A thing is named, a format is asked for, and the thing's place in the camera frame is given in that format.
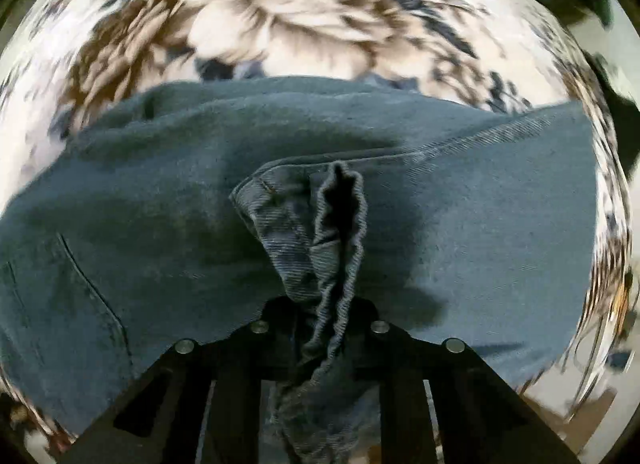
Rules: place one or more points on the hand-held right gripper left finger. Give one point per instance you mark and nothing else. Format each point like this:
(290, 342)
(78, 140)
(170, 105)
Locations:
(280, 324)

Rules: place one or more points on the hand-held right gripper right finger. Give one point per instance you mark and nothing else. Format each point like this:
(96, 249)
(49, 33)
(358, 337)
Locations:
(361, 324)

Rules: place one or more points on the floral printed blanket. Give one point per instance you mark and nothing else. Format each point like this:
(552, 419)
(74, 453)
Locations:
(300, 14)

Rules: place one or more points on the blue denim pants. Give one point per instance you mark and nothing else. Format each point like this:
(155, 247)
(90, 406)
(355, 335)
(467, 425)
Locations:
(200, 194)

